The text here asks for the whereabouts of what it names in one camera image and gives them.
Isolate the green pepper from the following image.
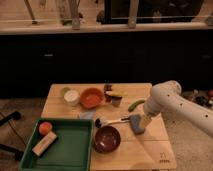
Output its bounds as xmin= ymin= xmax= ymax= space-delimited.
xmin=128 ymin=100 xmax=145 ymax=112

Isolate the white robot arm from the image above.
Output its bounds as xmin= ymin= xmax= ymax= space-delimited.
xmin=139 ymin=80 xmax=213 ymax=138

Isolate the green plastic tray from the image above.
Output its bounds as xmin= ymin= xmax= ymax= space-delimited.
xmin=19 ymin=118 xmax=93 ymax=171

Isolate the blue sponge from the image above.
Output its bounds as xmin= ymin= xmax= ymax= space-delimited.
xmin=130 ymin=115 xmax=145 ymax=135

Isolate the small grey cup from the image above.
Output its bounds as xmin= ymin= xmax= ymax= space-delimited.
xmin=112 ymin=97 xmax=122 ymax=107

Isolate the yellow banana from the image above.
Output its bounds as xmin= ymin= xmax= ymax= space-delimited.
xmin=106 ymin=91 xmax=123 ymax=97

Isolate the dark red bowl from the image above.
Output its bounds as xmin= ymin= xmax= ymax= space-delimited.
xmin=93 ymin=126 xmax=121 ymax=153

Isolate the dark brown can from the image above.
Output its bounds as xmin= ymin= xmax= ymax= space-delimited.
xmin=104 ymin=84 xmax=112 ymax=103

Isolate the orange bowl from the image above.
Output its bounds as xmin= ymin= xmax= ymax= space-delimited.
xmin=80 ymin=88 xmax=104 ymax=109

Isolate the light blue cloth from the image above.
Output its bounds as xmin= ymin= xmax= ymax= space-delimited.
xmin=79 ymin=111 xmax=95 ymax=119

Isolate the white round container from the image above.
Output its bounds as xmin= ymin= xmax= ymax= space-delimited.
xmin=64 ymin=90 xmax=80 ymax=106

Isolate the green lid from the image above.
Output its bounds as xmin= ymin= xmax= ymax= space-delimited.
xmin=60 ymin=87 xmax=70 ymax=97

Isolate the wooden block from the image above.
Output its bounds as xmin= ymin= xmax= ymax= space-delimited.
xmin=32 ymin=131 xmax=57 ymax=156

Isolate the orange ball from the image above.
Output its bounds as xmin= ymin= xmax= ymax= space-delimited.
xmin=39 ymin=122 xmax=52 ymax=135

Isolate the black stand leg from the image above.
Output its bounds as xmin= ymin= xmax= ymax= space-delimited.
xmin=0 ymin=111 xmax=21 ymax=126

